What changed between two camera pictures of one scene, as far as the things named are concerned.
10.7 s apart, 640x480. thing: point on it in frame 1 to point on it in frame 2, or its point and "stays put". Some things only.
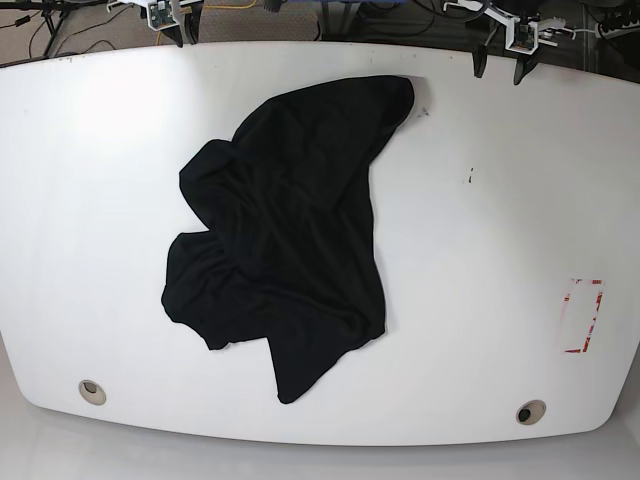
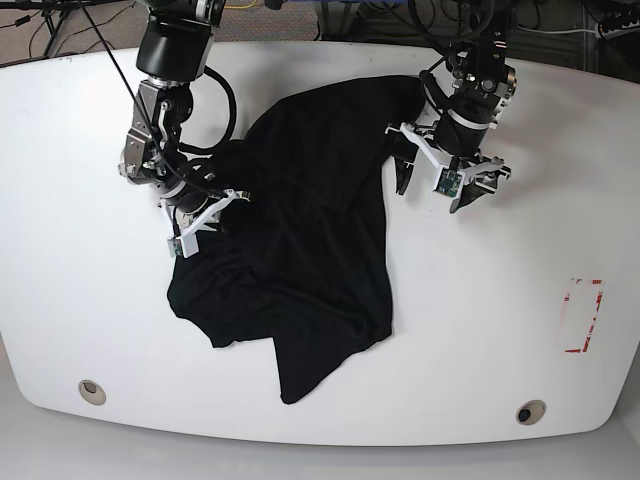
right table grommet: (531, 412) stays put
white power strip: (624, 29) stays put
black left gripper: (524, 64) to (457, 138)
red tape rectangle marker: (583, 304) stays put
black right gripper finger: (192, 21) to (190, 199)
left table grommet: (92, 392) stays put
